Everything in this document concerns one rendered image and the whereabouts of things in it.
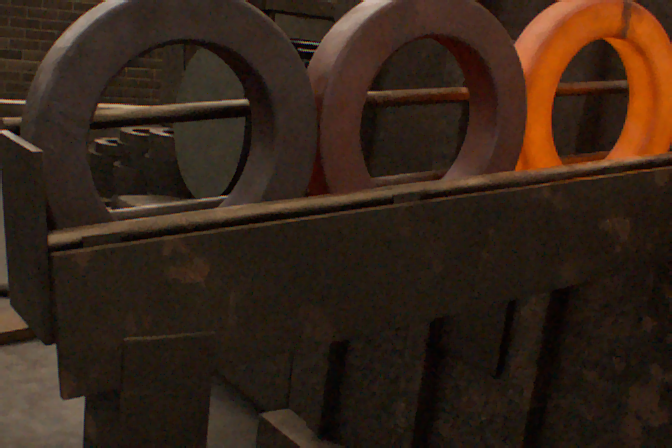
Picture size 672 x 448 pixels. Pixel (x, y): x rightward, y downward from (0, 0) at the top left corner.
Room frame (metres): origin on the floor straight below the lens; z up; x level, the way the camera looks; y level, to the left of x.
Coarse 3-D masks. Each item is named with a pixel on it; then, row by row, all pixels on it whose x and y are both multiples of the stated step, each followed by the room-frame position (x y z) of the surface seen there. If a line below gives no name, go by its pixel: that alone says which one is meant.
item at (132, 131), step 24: (96, 144) 2.80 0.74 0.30; (120, 144) 2.60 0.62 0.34; (144, 144) 2.57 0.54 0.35; (168, 144) 2.36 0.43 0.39; (96, 168) 2.78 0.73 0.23; (120, 168) 2.59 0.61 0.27; (144, 168) 2.43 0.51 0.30; (168, 168) 2.36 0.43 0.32; (120, 192) 2.60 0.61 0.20; (144, 192) 2.56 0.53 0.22; (168, 192) 2.37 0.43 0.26
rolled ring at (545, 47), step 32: (576, 0) 0.74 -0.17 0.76; (608, 0) 0.74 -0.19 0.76; (544, 32) 0.71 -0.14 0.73; (576, 32) 0.72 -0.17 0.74; (608, 32) 0.74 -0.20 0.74; (640, 32) 0.76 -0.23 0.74; (544, 64) 0.71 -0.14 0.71; (640, 64) 0.78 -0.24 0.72; (544, 96) 0.71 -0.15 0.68; (640, 96) 0.79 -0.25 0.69; (544, 128) 0.71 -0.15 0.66; (640, 128) 0.79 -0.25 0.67; (544, 160) 0.72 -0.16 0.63
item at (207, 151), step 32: (192, 64) 2.10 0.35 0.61; (224, 64) 1.97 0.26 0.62; (192, 96) 2.09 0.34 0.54; (224, 96) 1.96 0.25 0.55; (192, 128) 2.07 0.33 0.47; (224, 128) 1.95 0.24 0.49; (192, 160) 2.06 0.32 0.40; (224, 160) 1.94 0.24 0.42; (192, 192) 2.05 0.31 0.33; (224, 192) 1.93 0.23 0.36; (288, 352) 1.59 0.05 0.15; (256, 384) 1.67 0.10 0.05; (288, 384) 1.59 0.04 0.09
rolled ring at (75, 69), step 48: (144, 0) 0.52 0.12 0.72; (192, 0) 0.53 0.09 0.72; (240, 0) 0.55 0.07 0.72; (96, 48) 0.50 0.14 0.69; (144, 48) 0.52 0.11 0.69; (240, 48) 0.55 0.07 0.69; (288, 48) 0.57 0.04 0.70; (48, 96) 0.49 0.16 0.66; (96, 96) 0.51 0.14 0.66; (288, 96) 0.57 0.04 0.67; (48, 144) 0.49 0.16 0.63; (288, 144) 0.58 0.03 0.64; (48, 192) 0.49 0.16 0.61; (96, 192) 0.51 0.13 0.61; (240, 192) 0.58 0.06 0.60; (288, 192) 0.58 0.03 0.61
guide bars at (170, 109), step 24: (384, 96) 0.70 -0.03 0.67; (408, 96) 0.71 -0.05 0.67; (432, 96) 0.72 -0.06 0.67; (456, 96) 0.74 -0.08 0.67; (0, 120) 0.54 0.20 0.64; (96, 120) 0.57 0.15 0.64; (120, 120) 0.58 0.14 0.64; (144, 120) 0.59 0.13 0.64; (168, 120) 0.60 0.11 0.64; (192, 120) 0.61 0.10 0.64; (120, 216) 0.56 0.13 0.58; (144, 216) 0.57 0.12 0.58
